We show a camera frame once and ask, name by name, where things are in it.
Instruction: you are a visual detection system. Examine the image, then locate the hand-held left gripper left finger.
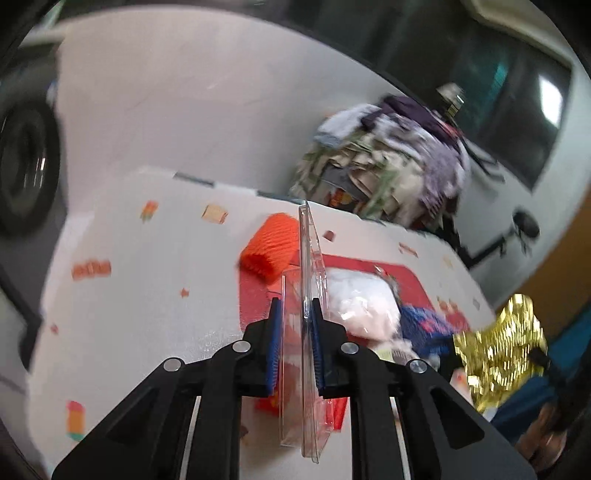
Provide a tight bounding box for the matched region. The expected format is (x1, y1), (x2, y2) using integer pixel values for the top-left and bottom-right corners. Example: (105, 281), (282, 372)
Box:
(52, 298), (284, 480)

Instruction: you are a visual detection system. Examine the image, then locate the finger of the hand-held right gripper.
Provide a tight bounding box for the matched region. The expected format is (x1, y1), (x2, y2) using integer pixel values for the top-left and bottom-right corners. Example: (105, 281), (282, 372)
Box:
(529, 346), (555, 371)

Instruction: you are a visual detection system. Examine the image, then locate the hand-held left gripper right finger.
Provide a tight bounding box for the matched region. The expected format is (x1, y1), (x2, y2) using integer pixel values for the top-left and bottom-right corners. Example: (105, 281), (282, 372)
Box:
(310, 298), (539, 480)

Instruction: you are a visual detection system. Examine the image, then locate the gold foil tinsel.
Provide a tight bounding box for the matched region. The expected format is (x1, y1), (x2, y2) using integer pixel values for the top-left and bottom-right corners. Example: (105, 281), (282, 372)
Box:
(452, 293), (550, 411)

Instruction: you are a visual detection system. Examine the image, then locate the clear plastic clamshell package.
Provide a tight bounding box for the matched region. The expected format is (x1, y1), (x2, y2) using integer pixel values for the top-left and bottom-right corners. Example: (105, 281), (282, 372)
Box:
(279, 199), (335, 462)

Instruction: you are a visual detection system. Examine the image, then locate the white plastic bag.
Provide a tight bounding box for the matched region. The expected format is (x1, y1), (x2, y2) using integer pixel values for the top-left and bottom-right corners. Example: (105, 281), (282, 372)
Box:
(323, 268), (402, 342)

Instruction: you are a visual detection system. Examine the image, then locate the orange foam fruit net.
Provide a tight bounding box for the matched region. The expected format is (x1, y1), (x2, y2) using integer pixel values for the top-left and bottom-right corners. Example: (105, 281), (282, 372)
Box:
(239, 212), (301, 283)

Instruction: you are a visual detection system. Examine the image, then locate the blue patterned cloth item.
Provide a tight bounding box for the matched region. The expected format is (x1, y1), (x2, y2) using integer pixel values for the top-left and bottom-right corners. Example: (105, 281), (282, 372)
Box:
(397, 302), (462, 365)

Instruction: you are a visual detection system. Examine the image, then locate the pile of clothes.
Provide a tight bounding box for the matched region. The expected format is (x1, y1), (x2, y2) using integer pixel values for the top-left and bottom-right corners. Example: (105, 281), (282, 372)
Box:
(288, 95), (476, 227)

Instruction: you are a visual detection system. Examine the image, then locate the dark glass window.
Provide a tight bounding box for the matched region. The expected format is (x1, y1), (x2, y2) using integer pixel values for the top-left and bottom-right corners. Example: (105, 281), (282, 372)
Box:
(383, 14), (573, 190)

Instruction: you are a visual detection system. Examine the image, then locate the grey washing machine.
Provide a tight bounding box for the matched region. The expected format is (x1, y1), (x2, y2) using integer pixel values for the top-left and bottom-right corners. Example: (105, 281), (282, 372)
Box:
(0, 60), (65, 236)

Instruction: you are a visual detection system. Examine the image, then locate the black handle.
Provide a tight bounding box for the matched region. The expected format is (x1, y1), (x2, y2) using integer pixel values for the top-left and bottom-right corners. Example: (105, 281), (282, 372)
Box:
(466, 210), (541, 268)

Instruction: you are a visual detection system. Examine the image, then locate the black rack frame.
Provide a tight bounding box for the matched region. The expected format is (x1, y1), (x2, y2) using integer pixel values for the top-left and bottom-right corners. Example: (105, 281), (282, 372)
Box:
(434, 208), (472, 268)

